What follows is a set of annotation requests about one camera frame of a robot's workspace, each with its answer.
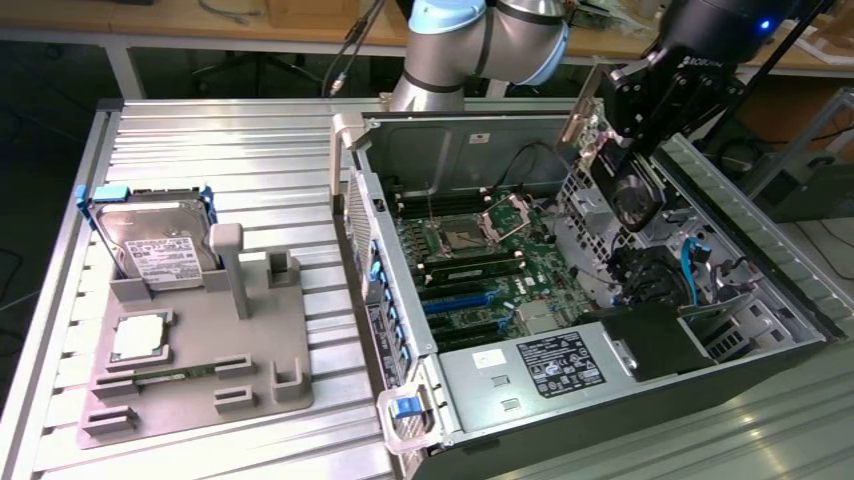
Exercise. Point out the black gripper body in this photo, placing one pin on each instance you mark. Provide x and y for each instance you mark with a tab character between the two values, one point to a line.
720	30

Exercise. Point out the graphics card with metal bracket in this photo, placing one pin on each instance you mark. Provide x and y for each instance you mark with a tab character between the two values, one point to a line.
633	195

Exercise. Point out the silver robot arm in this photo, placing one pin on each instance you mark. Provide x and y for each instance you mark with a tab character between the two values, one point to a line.
453	50

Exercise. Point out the black stand pole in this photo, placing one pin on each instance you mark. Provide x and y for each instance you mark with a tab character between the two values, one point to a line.
796	36

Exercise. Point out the white flat box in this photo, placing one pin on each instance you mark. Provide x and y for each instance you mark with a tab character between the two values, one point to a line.
827	47

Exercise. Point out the dark equipment case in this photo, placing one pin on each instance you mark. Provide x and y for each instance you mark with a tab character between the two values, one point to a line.
820	190

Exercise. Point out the metal disk bay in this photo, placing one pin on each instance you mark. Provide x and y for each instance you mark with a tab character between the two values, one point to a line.
580	225

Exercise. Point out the metal socket cover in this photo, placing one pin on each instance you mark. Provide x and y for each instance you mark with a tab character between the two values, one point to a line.
509	215

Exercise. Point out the green motherboard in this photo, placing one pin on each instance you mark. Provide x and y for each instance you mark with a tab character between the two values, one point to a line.
533	260

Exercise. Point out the black RAM slot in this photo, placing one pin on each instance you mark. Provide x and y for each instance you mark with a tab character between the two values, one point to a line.
467	257
436	209

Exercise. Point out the thin metal locking lever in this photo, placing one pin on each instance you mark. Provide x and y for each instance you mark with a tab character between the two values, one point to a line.
433	210

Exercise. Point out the CPU socket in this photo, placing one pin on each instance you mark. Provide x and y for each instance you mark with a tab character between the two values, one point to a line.
463	237

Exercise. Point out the black RAM stick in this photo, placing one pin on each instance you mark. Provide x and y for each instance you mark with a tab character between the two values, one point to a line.
467	272

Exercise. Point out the silver chipset heatsink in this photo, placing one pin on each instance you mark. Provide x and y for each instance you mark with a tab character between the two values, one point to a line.
533	320

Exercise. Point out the black plastic shroud box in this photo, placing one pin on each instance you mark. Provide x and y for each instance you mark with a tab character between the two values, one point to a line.
653	340

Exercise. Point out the blue expansion slot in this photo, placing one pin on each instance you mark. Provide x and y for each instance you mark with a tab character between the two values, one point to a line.
460	302

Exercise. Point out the black expansion slot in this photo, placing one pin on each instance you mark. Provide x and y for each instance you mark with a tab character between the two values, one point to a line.
469	341
463	326

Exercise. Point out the grey power supply unit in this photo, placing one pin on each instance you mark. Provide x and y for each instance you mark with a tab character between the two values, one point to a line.
480	400

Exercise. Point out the open black PC case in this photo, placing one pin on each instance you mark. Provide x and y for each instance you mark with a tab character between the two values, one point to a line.
667	425

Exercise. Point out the blue case release latch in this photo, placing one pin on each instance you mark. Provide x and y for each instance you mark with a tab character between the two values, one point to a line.
401	407

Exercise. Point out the hard disk in blue caddy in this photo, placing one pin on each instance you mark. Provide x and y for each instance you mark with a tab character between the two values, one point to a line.
160	245

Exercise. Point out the wooden workbench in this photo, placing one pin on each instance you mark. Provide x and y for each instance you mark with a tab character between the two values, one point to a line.
133	22

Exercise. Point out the grey plastic parts rack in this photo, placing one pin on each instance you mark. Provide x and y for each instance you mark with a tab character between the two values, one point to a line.
200	340

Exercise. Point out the green RAM stick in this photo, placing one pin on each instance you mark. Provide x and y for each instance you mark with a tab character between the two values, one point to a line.
180	372

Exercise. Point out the silver CPU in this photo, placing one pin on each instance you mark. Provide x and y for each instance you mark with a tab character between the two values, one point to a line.
136	337

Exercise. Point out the grey aluminium frame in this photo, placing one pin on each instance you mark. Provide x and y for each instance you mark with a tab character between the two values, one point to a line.
810	130

